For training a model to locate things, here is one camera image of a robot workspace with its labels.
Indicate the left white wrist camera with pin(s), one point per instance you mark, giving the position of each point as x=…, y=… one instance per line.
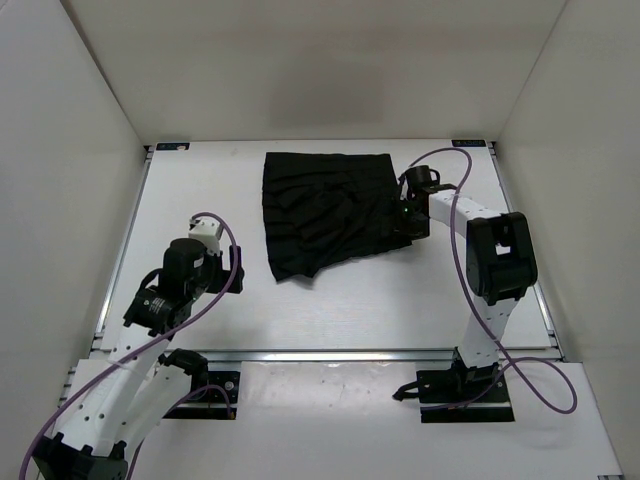
x=208, y=232

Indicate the left blue corner label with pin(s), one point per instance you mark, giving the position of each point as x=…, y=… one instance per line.
x=172, y=146

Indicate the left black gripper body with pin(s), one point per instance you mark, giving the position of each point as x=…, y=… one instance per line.
x=220, y=277

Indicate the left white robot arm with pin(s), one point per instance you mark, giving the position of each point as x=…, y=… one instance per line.
x=98, y=432

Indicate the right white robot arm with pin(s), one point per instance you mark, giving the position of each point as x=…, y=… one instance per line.
x=496, y=270

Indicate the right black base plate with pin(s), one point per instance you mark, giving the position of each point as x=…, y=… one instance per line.
x=442, y=403

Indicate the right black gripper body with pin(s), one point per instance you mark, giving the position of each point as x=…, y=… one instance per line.
x=408, y=223

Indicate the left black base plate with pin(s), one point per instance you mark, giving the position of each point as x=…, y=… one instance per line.
x=214, y=398

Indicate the black pleated skirt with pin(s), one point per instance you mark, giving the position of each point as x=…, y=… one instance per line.
x=323, y=209

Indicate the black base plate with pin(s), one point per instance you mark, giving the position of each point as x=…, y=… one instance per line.
x=214, y=398
x=442, y=403

